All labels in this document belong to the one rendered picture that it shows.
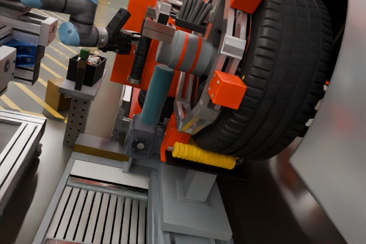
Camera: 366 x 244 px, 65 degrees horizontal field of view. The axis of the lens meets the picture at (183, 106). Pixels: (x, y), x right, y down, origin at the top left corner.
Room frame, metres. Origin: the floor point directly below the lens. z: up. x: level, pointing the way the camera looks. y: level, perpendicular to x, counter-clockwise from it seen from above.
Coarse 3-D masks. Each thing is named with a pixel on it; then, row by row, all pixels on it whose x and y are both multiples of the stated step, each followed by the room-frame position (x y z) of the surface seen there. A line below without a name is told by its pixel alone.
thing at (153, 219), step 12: (156, 180) 1.23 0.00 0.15; (156, 192) 1.14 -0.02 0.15; (156, 204) 1.06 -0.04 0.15; (156, 216) 0.99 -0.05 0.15; (156, 228) 0.93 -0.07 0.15; (156, 240) 0.87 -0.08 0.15; (168, 240) 0.87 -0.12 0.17; (180, 240) 0.91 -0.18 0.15; (192, 240) 0.93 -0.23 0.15; (204, 240) 0.95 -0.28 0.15; (216, 240) 0.94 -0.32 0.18
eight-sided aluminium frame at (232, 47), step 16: (208, 0) 1.22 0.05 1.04; (224, 16) 0.91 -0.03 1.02; (240, 16) 0.91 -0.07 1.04; (192, 32) 1.32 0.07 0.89; (224, 32) 0.86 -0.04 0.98; (240, 32) 0.86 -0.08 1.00; (224, 48) 0.81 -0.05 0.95; (240, 48) 0.82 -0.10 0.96; (192, 80) 1.26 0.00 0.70; (208, 80) 0.83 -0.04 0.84; (176, 96) 1.19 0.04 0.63; (208, 96) 0.81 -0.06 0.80; (176, 112) 1.09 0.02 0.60; (192, 112) 0.87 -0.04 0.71; (208, 112) 0.82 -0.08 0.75; (176, 128) 0.98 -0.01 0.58; (192, 128) 0.96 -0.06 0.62
